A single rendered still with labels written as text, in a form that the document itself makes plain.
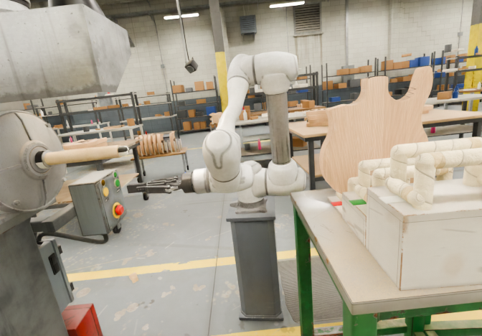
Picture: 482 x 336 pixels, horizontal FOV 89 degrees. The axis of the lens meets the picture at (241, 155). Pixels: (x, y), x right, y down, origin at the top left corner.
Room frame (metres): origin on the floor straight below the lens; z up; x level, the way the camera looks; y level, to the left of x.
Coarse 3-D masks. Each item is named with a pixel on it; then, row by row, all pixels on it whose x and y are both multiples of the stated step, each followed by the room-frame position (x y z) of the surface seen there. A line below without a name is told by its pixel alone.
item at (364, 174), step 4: (360, 168) 0.68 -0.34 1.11; (364, 168) 0.67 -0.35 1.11; (360, 172) 0.68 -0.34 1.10; (364, 172) 0.67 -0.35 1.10; (368, 172) 0.67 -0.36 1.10; (360, 176) 0.68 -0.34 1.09; (364, 176) 0.67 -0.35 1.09; (368, 176) 0.67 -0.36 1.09; (360, 180) 0.68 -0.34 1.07; (364, 180) 0.67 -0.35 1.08; (368, 180) 0.67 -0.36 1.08; (360, 184) 0.68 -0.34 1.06; (364, 184) 0.67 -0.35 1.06; (368, 184) 0.67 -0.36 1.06
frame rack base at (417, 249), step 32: (384, 192) 0.52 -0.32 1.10; (448, 192) 0.49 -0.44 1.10; (480, 192) 0.47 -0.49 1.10; (384, 224) 0.48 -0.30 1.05; (416, 224) 0.42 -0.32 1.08; (448, 224) 0.41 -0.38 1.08; (480, 224) 0.41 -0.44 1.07; (384, 256) 0.47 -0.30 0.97; (416, 256) 0.42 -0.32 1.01; (448, 256) 0.41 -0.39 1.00; (480, 256) 0.41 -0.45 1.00; (416, 288) 0.42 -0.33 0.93
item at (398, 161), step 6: (390, 156) 0.53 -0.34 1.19; (396, 156) 0.51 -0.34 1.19; (402, 156) 0.51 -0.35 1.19; (390, 162) 0.53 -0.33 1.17; (396, 162) 0.51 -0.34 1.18; (402, 162) 0.51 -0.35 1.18; (390, 168) 0.53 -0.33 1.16; (396, 168) 0.51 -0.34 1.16; (402, 168) 0.51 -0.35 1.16; (390, 174) 0.52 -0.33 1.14; (396, 174) 0.51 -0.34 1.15; (402, 174) 0.51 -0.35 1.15; (402, 180) 0.51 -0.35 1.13
